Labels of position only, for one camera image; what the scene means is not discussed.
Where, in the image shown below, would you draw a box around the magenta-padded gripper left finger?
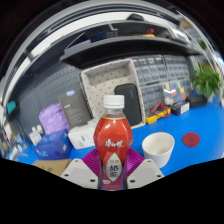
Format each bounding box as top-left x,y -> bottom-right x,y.
61,147 -> 103,190

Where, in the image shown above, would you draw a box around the brown cardboard box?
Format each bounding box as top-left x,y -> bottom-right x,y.
31,158 -> 73,177

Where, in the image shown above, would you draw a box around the yellow multimeter with leads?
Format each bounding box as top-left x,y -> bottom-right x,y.
145,102 -> 172,125

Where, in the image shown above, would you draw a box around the white box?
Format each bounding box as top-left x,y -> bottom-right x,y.
67,119 -> 100,150

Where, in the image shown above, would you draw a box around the purple plastic bag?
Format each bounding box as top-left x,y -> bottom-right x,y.
38,102 -> 71,135

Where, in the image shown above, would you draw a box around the blue box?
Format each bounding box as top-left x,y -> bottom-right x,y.
32,128 -> 73,161

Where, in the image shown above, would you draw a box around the black zipped case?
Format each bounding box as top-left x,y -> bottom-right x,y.
113,83 -> 143,127

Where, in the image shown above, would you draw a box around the grey small-parts drawer cabinet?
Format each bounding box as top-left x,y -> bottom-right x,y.
130,54 -> 194,115

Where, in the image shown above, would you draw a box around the black flat box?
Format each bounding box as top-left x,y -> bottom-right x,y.
186,94 -> 209,109

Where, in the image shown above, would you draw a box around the white cup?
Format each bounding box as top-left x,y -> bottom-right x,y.
141,131 -> 176,169

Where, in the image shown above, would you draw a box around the small black labelled box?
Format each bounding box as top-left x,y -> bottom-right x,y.
169,99 -> 191,117

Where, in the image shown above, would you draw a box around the beige perforated tray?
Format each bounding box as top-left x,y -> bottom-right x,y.
80,58 -> 147,130

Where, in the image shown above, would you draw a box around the dark grey flat box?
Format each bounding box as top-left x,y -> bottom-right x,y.
57,87 -> 93,130

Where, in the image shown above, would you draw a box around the red drink bottle white cap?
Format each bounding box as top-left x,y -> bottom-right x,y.
93,94 -> 135,191

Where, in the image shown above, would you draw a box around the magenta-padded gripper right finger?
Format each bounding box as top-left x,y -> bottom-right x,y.
123,147 -> 165,190

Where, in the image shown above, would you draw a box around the clear organiser box coloured parts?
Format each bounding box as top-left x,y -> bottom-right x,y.
162,80 -> 188,106

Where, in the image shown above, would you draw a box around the dark wall shelf unit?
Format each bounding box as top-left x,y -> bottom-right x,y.
59,19 -> 203,70

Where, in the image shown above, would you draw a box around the green potted plant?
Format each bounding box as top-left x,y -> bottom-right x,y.
190,62 -> 223,102

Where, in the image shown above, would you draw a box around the flat round red coaster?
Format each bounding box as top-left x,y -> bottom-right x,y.
182,131 -> 202,148

